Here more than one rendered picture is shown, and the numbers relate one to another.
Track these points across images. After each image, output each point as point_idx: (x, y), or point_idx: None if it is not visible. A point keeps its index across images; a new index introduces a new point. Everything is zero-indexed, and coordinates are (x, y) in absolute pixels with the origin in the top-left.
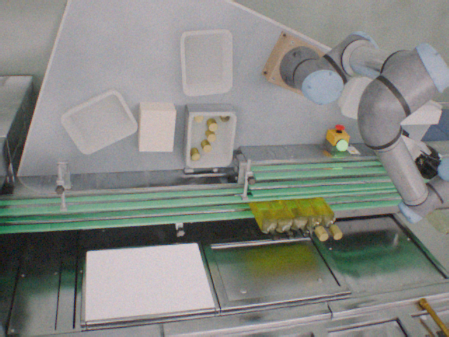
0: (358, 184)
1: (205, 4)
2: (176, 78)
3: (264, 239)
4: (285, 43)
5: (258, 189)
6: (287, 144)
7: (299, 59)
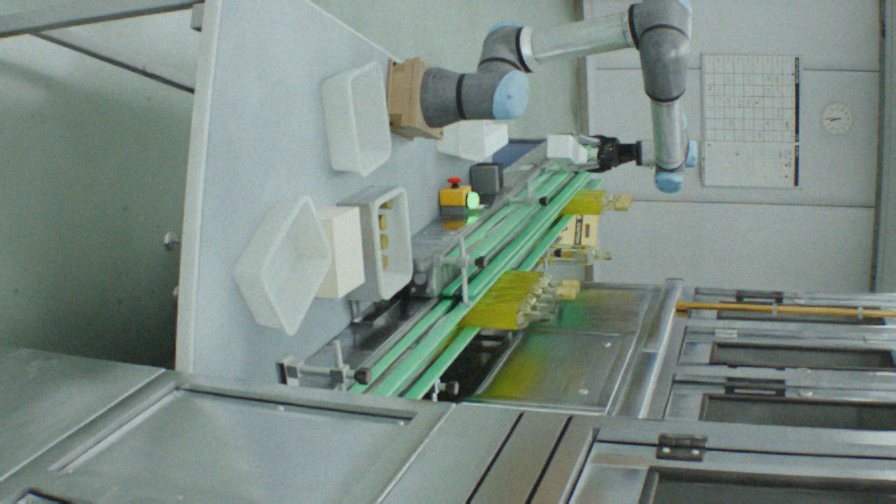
0: (515, 240)
1: (332, 35)
2: (324, 163)
3: (501, 356)
4: (414, 69)
5: (461, 289)
6: (417, 230)
7: (450, 79)
